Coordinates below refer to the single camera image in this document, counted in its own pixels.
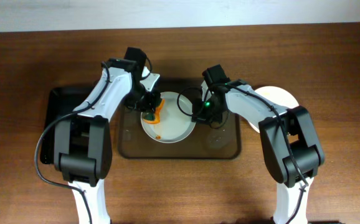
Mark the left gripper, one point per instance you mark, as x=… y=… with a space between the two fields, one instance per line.
x=149 y=106

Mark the green orange sponge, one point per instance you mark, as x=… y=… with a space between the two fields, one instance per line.
x=154 y=117

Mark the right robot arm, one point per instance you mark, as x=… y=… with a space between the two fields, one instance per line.
x=291 y=149

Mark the pale green plate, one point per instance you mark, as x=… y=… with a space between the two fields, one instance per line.
x=174 y=125

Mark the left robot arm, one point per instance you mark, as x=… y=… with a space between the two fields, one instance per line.
x=87 y=180

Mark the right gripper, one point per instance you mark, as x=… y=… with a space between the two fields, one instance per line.
x=205 y=115

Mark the white plate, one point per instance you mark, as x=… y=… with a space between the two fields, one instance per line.
x=276 y=95
x=257 y=103

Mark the black small tray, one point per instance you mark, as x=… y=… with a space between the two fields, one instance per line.
x=58 y=99

